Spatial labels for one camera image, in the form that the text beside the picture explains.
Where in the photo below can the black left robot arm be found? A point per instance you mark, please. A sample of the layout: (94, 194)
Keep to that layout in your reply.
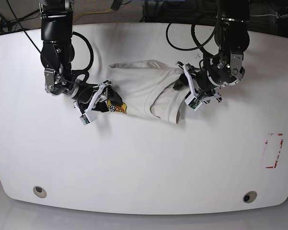
(223, 54)

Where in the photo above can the table cable grommet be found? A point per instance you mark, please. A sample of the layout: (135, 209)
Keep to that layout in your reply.
(249, 197)
(39, 192)

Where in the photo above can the black tripod stand left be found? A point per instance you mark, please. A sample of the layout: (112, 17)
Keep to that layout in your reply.
(17, 14)

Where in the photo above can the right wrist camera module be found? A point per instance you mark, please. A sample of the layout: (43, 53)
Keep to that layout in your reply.
(88, 117)

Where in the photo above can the red tape rectangle marking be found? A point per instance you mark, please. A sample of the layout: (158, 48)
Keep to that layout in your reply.
(272, 150)

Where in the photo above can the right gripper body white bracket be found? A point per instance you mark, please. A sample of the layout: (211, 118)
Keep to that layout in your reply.
(87, 96)

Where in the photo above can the white printed T-shirt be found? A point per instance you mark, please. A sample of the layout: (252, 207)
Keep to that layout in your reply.
(146, 89)

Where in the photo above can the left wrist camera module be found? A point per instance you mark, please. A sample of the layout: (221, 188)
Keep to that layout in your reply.
(193, 102)

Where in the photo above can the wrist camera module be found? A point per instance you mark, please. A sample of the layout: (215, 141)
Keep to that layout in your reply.
(88, 117)
(193, 102)

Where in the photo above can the right table cable grommet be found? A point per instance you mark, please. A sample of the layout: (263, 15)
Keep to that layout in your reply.
(249, 197)

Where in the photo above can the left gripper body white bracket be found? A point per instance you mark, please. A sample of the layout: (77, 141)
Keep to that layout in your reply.
(202, 85)

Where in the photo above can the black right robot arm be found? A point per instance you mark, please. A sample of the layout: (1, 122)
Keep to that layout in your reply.
(57, 55)

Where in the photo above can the left table cable grommet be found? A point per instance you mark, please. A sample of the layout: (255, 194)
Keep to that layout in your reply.
(39, 192)

